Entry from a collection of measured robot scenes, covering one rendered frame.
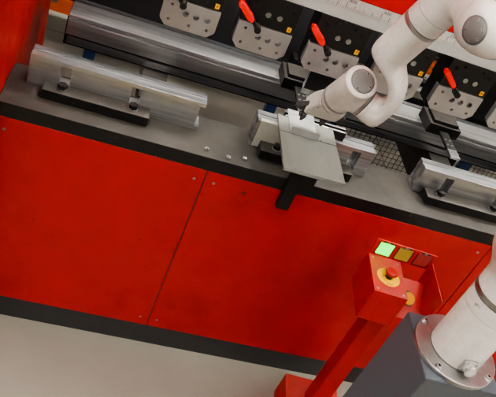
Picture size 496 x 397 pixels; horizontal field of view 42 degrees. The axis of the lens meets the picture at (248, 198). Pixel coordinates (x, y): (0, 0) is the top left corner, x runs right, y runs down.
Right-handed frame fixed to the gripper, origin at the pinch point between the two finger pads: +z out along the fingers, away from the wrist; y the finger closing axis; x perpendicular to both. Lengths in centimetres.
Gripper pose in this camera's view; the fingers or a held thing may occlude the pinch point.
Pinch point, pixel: (312, 116)
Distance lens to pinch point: 187.5
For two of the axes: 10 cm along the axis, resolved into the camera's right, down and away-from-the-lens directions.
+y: -9.4, -2.4, -2.4
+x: -2.0, 9.6, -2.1
